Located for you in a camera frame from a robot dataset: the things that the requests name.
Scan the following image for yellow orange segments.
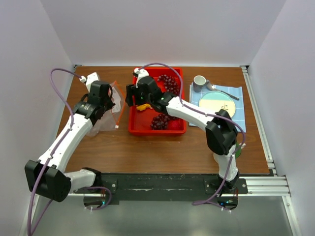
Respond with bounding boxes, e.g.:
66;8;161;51
136;104;152;112

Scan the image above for clear zip top bag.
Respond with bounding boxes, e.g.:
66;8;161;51
87;81;126;137

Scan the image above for dark purple grape bunch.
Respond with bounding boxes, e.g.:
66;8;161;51
151;114;171;130

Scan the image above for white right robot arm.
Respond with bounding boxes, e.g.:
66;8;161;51
126;76;240;193

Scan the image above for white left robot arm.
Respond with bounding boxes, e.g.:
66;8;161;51
25;81;115;202

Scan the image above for red plastic tray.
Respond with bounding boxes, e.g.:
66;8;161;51
128;66;187;136

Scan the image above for red pomegranate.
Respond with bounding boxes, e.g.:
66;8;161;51
168;119;181;130

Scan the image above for white grey mug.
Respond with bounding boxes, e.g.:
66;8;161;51
192;75;209;92

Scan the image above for metal spoon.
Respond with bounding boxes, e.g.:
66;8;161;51
206;83;239;101

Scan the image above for round blue yellow plate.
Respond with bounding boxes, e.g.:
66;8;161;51
199;91;236;118

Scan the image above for blue checked cloth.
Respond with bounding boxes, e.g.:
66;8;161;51
189;84;246;133

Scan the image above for green inside mug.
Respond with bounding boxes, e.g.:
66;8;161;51
235;143;246;159

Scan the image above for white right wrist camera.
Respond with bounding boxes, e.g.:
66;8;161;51
133;67;149;87

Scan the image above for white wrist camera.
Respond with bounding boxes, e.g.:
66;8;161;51
79;72;100;92
133;67;149;87

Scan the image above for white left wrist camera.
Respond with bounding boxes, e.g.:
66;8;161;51
79;72;100;92

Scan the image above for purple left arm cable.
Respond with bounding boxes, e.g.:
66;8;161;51
27;67;113;236

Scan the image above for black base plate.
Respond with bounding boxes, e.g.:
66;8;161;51
80;173;248;208

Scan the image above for aluminium frame rail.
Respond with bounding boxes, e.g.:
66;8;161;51
241;66;302;236

